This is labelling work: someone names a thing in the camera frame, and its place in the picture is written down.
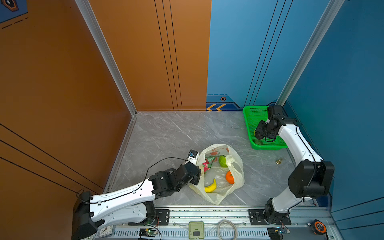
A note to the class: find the red dragon fruit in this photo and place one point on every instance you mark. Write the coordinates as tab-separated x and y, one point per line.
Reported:
207	165

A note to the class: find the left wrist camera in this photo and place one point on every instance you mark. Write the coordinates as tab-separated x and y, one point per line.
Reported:
193	156

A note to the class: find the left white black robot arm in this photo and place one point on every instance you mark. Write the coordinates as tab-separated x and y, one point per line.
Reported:
132	205

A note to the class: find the green square device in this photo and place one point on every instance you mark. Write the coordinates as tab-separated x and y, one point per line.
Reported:
196	230

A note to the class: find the left green circuit board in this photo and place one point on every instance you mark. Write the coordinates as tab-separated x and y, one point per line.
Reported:
148	234

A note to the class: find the orange fruit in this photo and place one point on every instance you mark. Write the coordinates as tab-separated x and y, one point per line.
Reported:
229	178

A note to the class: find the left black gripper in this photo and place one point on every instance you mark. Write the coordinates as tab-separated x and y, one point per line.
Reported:
195	175

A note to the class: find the yellow translucent plastic bag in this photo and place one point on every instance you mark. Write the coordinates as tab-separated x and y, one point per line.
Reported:
235	166

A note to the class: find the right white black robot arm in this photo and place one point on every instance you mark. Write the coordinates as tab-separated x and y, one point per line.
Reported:
312	176

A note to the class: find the right green circuit board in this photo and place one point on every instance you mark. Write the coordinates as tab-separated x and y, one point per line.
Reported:
277	234

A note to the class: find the small white alarm clock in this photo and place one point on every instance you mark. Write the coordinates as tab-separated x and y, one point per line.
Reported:
106	232

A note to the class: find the small dark green fruit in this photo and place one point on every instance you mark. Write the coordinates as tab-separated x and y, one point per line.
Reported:
258	142

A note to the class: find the orange black tape measure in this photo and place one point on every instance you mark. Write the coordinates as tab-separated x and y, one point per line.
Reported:
318	227

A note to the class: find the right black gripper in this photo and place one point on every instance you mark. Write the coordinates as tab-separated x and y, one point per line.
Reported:
260	133

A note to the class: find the green circuit board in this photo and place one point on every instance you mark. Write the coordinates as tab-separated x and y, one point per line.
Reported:
148	234
277	234

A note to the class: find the yellow banana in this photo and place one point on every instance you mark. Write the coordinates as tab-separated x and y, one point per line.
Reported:
212	187

